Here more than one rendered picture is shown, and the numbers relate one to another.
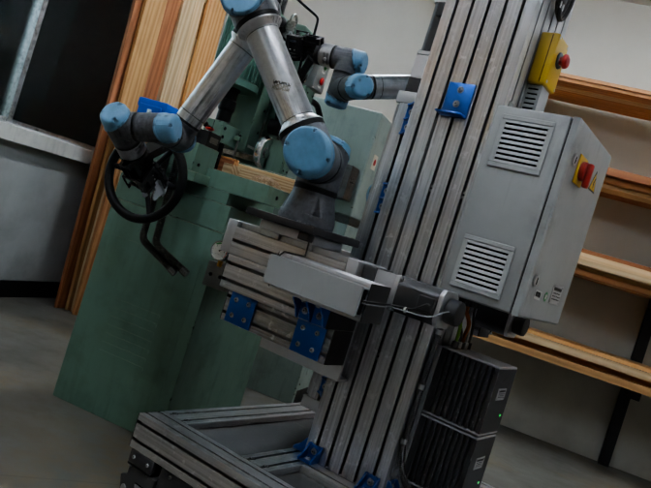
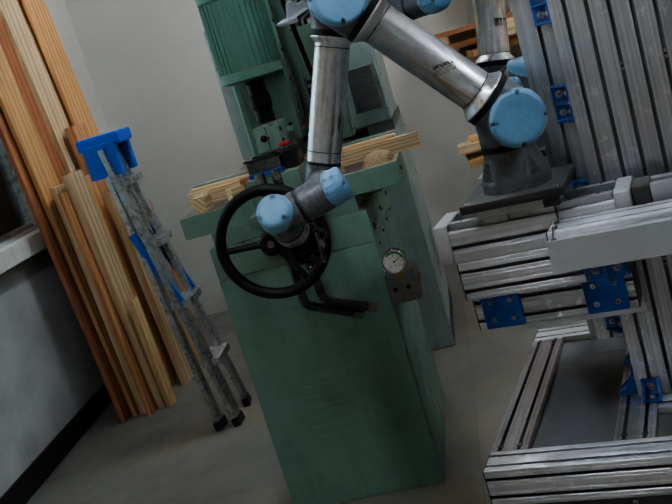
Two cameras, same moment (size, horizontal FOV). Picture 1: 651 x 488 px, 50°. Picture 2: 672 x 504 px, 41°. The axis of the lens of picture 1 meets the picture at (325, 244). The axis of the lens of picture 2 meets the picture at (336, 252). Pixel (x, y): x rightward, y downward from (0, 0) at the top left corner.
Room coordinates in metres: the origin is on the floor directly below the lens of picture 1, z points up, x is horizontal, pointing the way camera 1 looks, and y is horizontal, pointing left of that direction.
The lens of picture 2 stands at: (-0.02, 0.79, 1.21)
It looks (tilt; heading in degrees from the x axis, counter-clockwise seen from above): 12 degrees down; 351
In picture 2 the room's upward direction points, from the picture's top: 17 degrees counter-clockwise
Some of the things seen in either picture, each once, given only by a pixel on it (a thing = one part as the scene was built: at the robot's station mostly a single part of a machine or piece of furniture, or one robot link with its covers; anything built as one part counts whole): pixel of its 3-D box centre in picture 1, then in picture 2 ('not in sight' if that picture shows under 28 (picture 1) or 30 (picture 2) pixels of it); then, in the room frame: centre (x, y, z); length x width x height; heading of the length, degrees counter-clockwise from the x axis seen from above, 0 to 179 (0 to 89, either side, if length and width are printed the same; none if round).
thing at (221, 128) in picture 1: (221, 136); (274, 137); (2.50, 0.47, 1.03); 0.14 x 0.07 x 0.09; 160
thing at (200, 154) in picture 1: (187, 155); (281, 187); (2.29, 0.51, 0.91); 0.15 x 0.14 x 0.09; 70
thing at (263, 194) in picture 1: (196, 173); (292, 197); (2.37, 0.48, 0.87); 0.61 x 0.30 x 0.06; 70
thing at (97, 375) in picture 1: (178, 316); (344, 346); (2.59, 0.44, 0.35); 0.58 x 0.45 x 0.71; 160
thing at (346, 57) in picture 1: (349, 61); not in sight; (2.26, 0.10, 1.36); 0.11 x 0.08 x 0.09; 70
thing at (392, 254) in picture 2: (221, 254); (395, 263); (2.19, 0.30, 0.65); 0.06 x 0.04 x 0.08; 70
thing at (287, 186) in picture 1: (222, 167); (301, 170); (2.46, 0.42, 0.92); 0.67 x 0.02 x 0.04; 70
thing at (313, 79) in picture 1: (316, 69); not in sight; (2.73, 0.23, 1.40); 0.10 x 0.06 x 0.16; 160
